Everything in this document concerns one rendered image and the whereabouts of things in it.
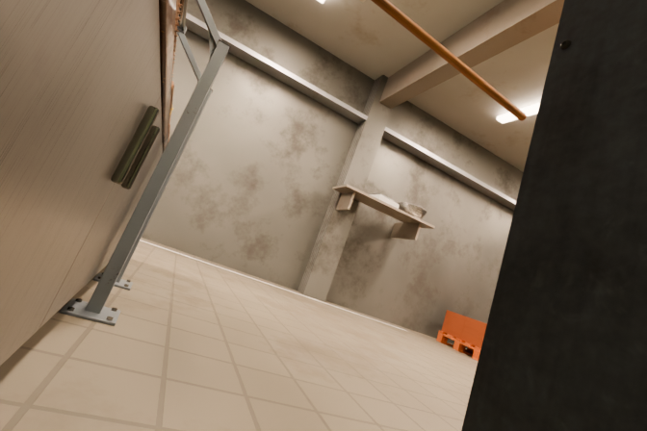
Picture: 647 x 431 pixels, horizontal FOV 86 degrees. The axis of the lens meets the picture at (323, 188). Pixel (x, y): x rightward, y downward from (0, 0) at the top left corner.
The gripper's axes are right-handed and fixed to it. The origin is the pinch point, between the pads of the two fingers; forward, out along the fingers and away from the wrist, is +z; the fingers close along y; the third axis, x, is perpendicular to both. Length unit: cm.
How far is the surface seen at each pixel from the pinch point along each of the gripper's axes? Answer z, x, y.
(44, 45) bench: -62, -35, 78
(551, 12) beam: 68, 163, -156
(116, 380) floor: -3, -19, 118
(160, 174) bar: 34, -30, 73
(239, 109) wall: 334, 7, -64
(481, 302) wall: 310, 463, 42
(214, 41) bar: 36, -33, 23
